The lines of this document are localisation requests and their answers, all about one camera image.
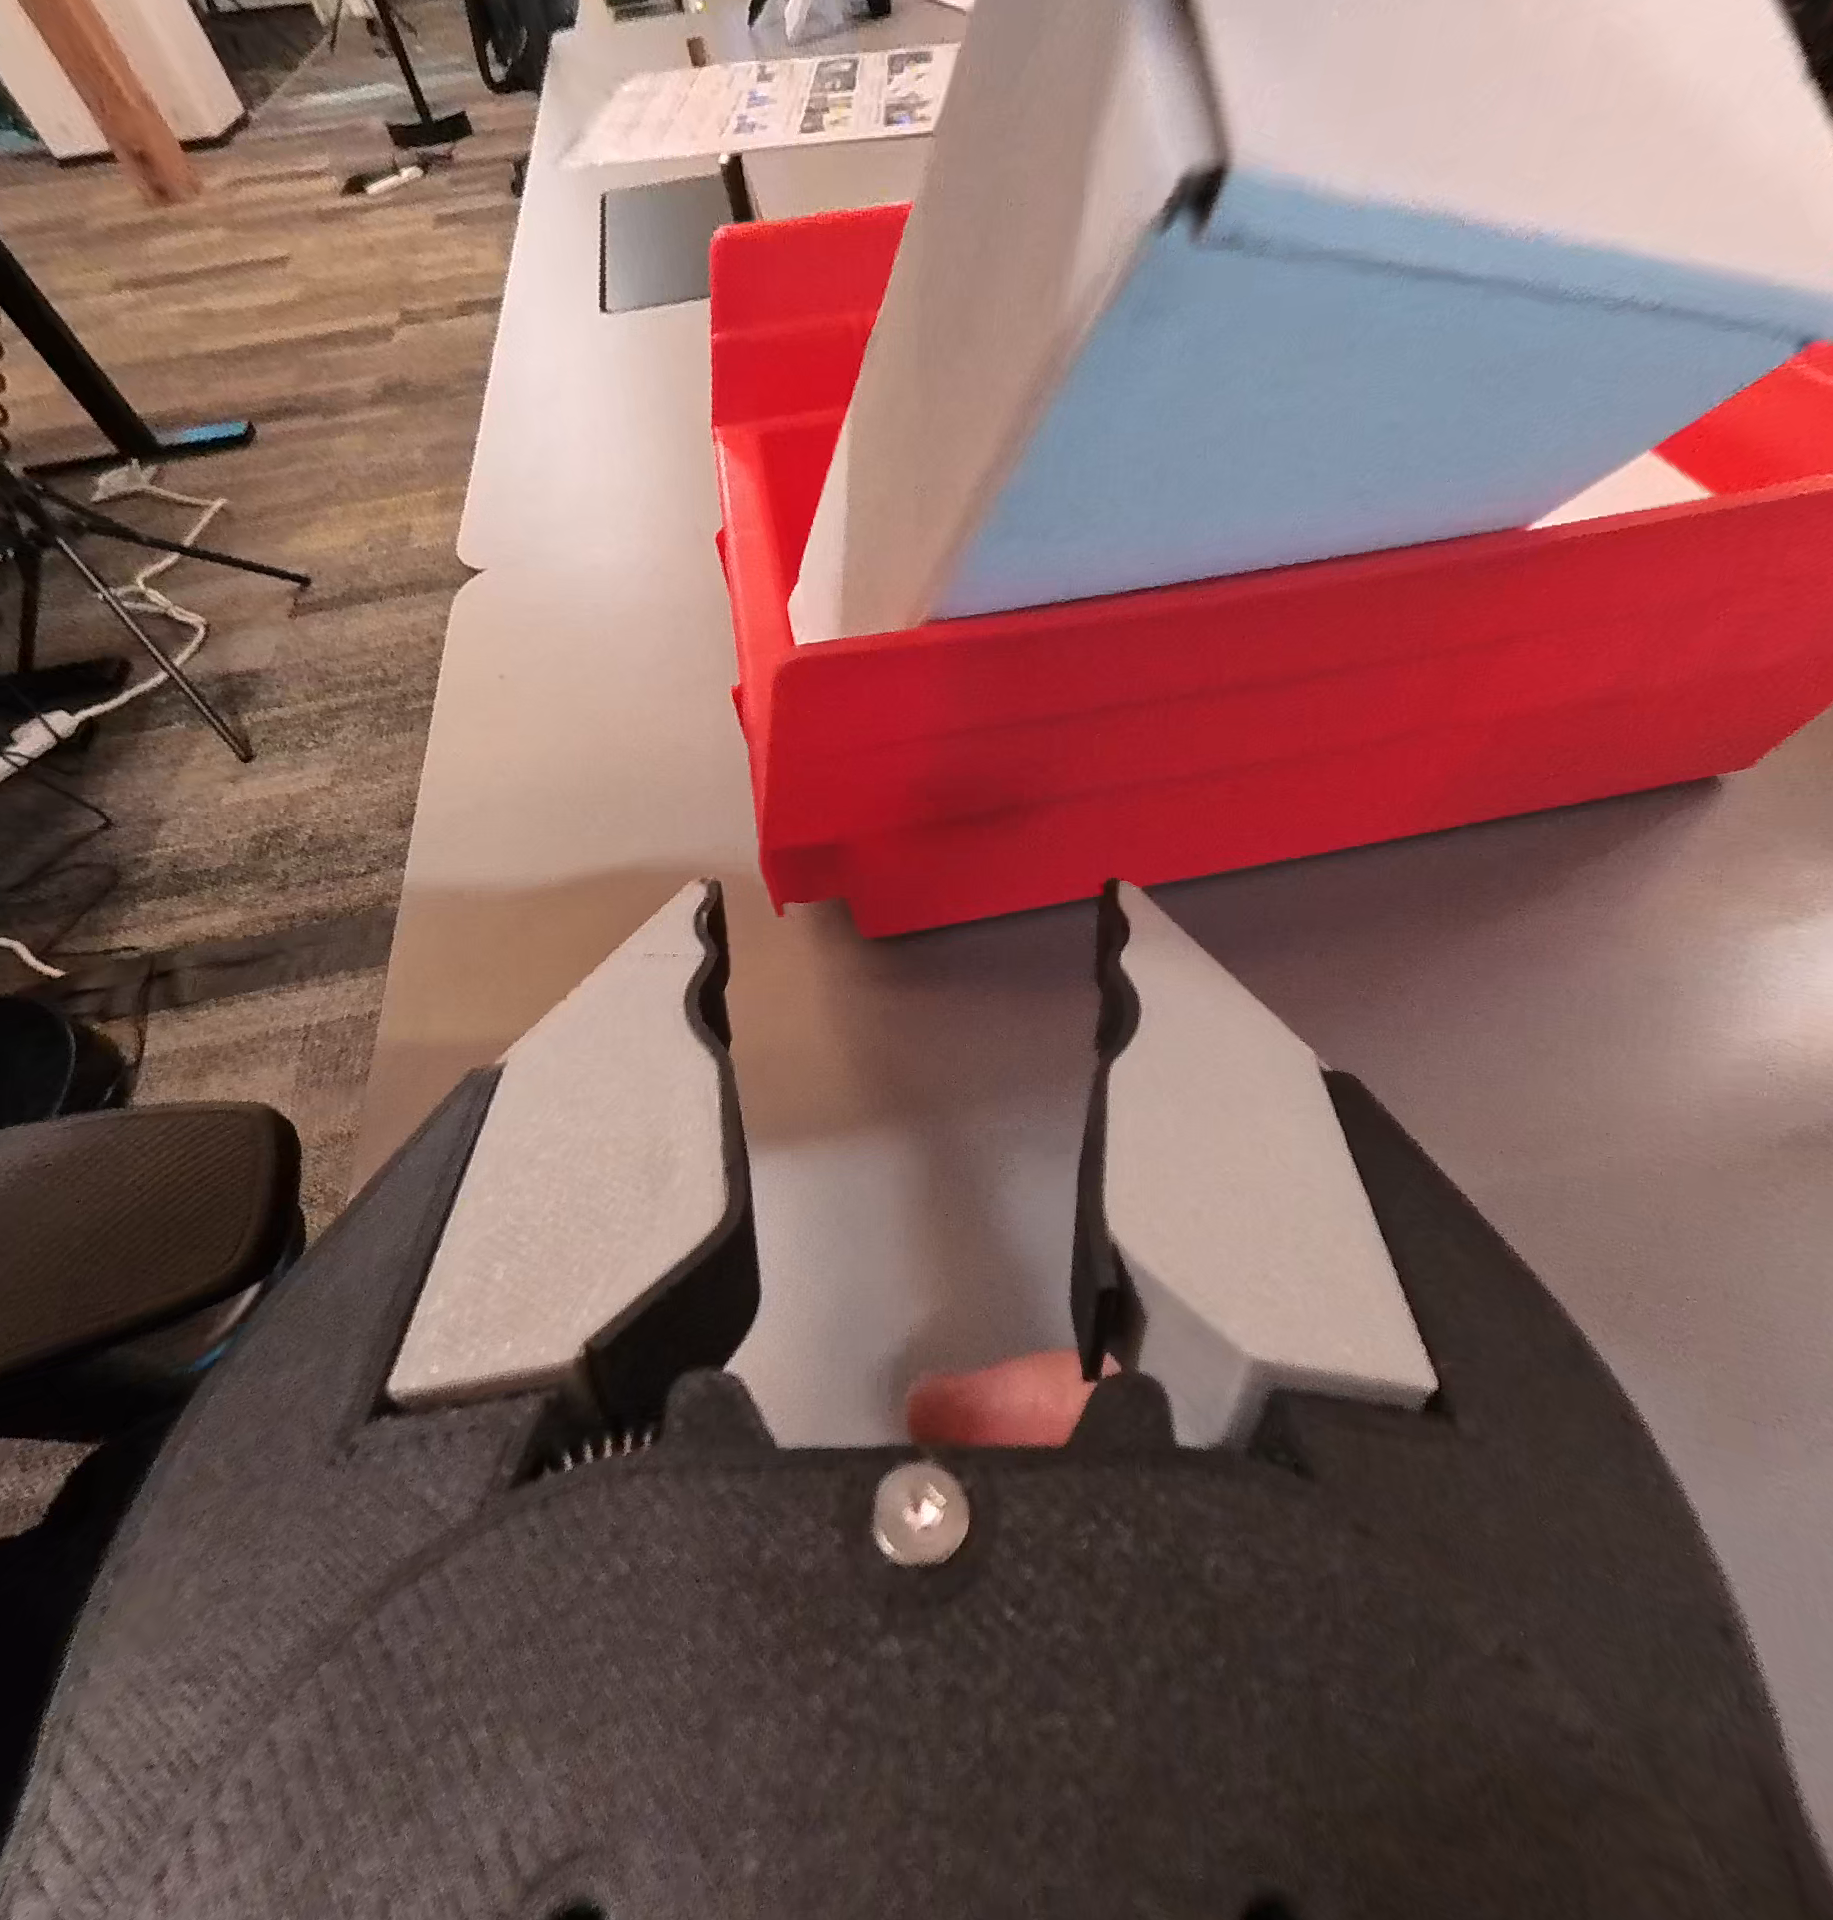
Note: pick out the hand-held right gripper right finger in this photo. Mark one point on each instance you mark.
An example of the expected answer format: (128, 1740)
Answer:
(1244, 1198)

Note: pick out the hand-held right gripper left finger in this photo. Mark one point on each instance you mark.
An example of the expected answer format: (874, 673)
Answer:
(587, 1198)

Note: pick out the red plastic bin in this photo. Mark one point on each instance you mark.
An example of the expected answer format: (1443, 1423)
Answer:
(1229, 718)

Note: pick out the white cardboard mailer box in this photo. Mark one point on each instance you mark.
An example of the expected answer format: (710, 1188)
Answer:
(1625, 495)
(1306, 377)

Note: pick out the black office chair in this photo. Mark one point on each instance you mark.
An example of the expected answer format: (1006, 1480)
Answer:
(107, 1233)

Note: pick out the white power strip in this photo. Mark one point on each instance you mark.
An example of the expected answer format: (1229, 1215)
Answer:
(27, 758)

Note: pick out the black tripod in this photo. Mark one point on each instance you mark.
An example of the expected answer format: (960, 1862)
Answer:
(133, 603)

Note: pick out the black pole stand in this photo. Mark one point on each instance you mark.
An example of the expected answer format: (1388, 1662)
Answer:
(58, 362)

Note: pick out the black floor stand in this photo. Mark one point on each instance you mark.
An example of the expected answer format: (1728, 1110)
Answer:
(419, 124)

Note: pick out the printed desk sheet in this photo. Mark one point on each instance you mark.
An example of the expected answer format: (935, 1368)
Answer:
(763, 108)

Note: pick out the wooden beam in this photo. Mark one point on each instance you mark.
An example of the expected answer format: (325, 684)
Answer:
(115, 93)

